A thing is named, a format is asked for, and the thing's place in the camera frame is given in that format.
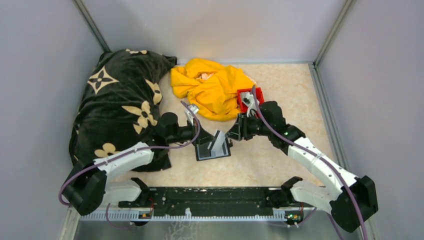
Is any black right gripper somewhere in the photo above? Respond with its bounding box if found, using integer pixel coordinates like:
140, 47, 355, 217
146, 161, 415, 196
225, 111, 273, 141

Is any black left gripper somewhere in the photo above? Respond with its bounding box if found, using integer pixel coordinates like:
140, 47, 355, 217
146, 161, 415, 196
167, 117, 216, 147

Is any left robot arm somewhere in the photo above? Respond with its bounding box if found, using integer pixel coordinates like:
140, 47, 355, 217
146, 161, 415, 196
58, 109, 217, 216

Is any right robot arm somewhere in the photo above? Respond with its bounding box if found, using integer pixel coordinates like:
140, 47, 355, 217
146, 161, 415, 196
226, 101, 379, 233

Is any red plastic bin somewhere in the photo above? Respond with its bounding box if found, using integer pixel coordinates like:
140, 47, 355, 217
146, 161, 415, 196
237, 87, 265, 117

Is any yellow jacket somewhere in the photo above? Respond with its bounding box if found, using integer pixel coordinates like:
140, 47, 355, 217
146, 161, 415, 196
170, 58, 256, 122

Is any black floral blanket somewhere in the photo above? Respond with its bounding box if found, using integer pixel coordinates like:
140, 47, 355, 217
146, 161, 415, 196
68, 49, 178, 165

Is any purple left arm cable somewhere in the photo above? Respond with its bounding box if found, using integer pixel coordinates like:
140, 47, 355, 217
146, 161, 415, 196
58, 100, 202, 230

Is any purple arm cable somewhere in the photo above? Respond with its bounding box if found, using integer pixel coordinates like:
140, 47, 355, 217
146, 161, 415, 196
58, 100, 202, 230
250, 84, 369, 240

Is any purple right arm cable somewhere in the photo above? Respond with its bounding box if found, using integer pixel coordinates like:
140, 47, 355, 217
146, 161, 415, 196
250, 84, 369, 240

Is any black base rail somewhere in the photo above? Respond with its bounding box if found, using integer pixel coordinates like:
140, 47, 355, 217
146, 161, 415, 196
118, 186, 310, 218

